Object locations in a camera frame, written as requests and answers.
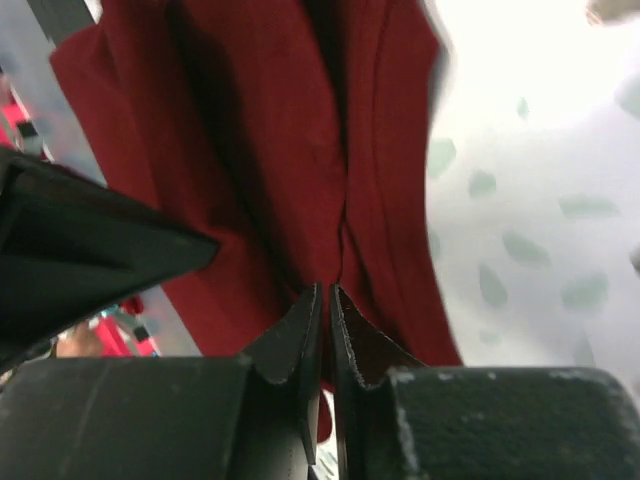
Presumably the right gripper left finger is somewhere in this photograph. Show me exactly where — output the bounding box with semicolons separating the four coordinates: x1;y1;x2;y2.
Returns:
1;286;322;479

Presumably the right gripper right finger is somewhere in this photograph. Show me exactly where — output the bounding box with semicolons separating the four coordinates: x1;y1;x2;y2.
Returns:
329;286;639;479

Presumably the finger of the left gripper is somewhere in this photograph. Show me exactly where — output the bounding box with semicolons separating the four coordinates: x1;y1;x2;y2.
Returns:
1;148;219;371

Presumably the dark red t shirt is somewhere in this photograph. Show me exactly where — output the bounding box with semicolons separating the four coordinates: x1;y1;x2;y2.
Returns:
47;0;464;445

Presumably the aluminium frame rail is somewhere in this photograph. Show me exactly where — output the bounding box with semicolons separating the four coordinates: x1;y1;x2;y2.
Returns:
27;0;102;45

